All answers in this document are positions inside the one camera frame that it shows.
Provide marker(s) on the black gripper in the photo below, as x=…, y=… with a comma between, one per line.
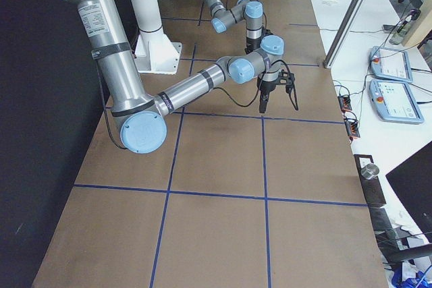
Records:
x=250, y=45
x=266, y=85

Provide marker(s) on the far orange connector block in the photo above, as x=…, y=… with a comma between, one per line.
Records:
x=344, y=102

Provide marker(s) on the orange connector block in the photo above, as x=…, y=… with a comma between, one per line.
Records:
x=352, y=129
x=344, y=102

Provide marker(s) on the near orange connector block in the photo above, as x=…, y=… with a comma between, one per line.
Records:
x=352, y=129

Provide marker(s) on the metal cup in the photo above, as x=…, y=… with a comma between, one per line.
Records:
x=369, y=171

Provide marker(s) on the near teach pendant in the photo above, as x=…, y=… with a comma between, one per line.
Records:
x=394, y=102

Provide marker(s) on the teach pendant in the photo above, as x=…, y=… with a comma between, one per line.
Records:
x=394, y=102
x=390, y=64

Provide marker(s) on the far teach pendant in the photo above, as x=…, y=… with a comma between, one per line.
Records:
x=390, y=64

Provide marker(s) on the black tray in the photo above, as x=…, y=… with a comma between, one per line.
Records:
x=372, y=190

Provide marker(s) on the black monitor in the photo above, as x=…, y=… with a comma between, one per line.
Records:
x=411, y=182

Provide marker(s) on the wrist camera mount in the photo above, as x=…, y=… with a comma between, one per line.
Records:
x=287, y=79

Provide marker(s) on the white pedestal column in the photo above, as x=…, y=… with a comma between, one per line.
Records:
x=155, y=53

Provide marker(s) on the aluminium frame post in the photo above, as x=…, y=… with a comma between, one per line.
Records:
x=342, y=33

